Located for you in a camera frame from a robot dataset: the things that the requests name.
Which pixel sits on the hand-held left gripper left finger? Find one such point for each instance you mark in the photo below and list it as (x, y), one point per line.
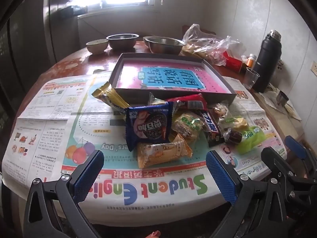
(86, 176)

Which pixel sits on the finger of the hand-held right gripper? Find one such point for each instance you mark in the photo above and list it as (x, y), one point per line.
(275, 161)
(294, 148)

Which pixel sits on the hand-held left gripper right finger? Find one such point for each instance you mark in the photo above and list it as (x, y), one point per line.
(220, 176)

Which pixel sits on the light green snack packet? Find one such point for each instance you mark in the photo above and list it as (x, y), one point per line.
(250, 138)

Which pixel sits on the brown cake clear packet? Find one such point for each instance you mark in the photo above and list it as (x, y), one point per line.
(234, 136)

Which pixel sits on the yellow pastry packet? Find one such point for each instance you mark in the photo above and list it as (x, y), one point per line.
(239, 124)

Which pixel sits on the orange cracker packet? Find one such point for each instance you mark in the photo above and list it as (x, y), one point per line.
(161, 153)

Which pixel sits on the clear red print pastry packet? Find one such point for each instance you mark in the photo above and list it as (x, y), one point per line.
(220, 111)

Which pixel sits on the blue cookie packet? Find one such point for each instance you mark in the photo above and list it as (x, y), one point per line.
(148, 126)

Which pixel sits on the red snack packet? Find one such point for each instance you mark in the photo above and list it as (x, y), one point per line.
(190, 101)

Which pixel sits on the gold wafer packet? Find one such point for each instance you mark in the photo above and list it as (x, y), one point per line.
(111, 98)

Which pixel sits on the grey cardboard box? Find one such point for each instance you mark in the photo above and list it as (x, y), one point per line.
(138, 95)

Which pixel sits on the crumpled paper sheet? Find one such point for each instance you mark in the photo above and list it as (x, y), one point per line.
(294, 111)

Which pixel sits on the small metal cup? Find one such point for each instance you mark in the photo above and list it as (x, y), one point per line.
(282, 99)

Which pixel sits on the colourful printed newspaper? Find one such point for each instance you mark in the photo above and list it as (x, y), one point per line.
(62, 119)

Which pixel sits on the clear plastic cup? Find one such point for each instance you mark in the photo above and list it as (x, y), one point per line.
(252, 79)

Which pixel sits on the brown spotted white container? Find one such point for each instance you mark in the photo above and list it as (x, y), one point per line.
(280, 64)

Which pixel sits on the black thermos bottle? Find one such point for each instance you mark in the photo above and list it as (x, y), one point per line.
(267, 64)

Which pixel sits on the white orange medicine bottle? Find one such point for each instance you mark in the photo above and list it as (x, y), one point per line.
(250, 60)

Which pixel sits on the red tissue box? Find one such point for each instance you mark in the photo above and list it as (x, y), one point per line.
(232, 63)

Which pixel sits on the pink and blue book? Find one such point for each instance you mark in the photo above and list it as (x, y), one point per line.
(173, 76)

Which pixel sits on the small ceramic bowl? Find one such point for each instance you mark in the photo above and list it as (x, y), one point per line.
(97, 47)

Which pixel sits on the clear plastic bag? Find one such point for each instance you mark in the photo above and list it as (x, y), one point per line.
(210, 44)

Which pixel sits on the large steel bowl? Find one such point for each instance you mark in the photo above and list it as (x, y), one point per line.
(164, 47)

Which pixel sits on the dark refrigerator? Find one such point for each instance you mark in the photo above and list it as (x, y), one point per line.
(24, 42)

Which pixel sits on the wall socket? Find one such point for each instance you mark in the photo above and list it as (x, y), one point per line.
(314, 67)

